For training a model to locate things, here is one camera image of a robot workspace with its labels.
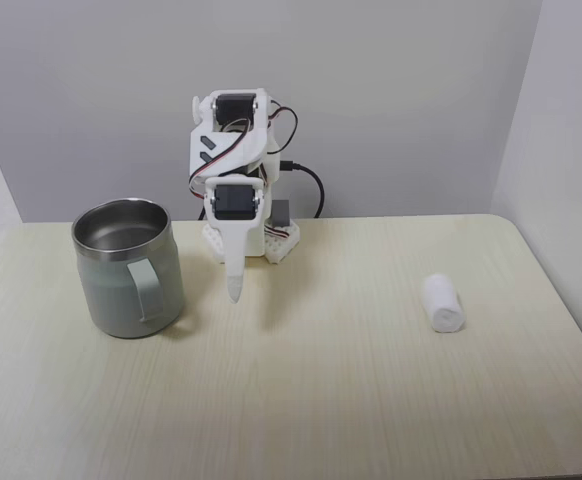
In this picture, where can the white gauze dressing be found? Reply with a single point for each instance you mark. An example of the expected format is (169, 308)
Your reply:
(443, 304)

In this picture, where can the grey clamp block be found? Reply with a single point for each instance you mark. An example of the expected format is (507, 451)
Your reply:
(282, 212)

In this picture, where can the grey-green steel mug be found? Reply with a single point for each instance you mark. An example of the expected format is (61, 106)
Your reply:
(121, 280)

